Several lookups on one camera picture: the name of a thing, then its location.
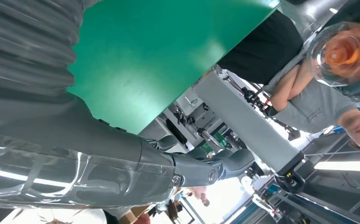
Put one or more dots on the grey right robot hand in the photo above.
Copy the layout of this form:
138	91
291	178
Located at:
90	154

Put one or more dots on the standing person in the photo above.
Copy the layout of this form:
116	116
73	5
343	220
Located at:
309	105

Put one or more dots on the sitting person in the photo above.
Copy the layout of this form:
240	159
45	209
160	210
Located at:
53	217

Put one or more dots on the distant person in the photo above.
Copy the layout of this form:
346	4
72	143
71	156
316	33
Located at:
202	194

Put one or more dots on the grey machine column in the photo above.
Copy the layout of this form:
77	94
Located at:
247	123

